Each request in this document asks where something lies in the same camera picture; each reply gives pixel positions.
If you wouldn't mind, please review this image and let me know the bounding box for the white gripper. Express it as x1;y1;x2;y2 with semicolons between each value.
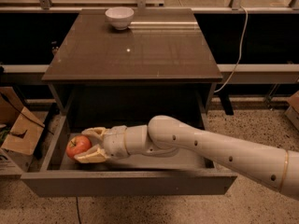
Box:
75;126;129;163

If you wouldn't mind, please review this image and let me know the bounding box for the white ceramic bowl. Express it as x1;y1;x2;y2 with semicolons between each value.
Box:
105;7;135;30

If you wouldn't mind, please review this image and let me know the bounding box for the metal window rail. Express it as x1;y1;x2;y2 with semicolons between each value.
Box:
0;0;299;15

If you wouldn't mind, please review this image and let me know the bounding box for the red apple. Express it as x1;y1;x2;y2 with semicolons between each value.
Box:
66;134;92;160

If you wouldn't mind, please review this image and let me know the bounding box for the black cable on floor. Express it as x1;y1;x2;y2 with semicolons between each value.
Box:
75;197;82;224

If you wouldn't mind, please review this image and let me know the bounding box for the open grey top drawer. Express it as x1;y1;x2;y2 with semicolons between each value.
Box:
21;108;236;197

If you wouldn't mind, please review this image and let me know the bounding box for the white cable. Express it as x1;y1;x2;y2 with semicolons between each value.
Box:
214;7;249;94

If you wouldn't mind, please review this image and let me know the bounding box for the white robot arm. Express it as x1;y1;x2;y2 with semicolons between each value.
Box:
75;116;299;200

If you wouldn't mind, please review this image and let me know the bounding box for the brown cardboard box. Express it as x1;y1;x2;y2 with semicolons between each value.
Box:
0;87;45;176

